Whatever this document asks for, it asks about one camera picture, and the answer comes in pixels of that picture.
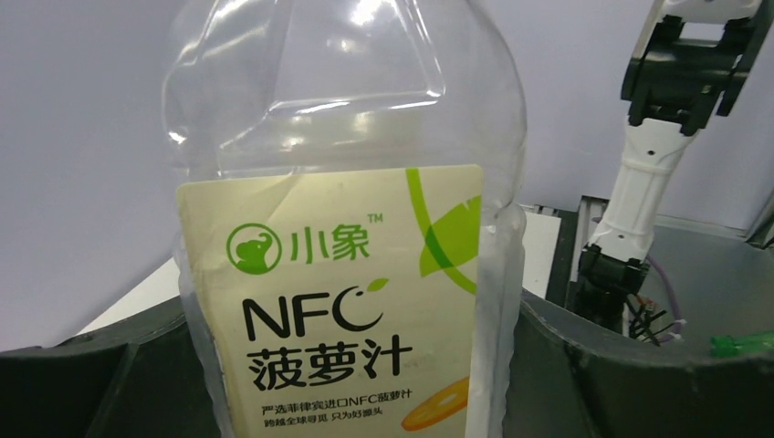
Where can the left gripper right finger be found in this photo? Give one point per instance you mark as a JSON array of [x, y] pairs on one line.
[[572, 378]]

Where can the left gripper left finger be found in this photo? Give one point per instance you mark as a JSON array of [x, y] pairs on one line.
[[138, 377]]

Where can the large clear bottle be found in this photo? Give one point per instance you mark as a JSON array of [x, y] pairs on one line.
[[351, 250]]

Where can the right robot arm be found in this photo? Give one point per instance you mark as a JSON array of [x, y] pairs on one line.
[[689, 64]]

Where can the green plastic bottle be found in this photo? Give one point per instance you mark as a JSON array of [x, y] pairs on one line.
[[729, 346]]

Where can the aluminium frame rail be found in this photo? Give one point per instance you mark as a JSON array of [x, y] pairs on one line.
[[553, 241]]

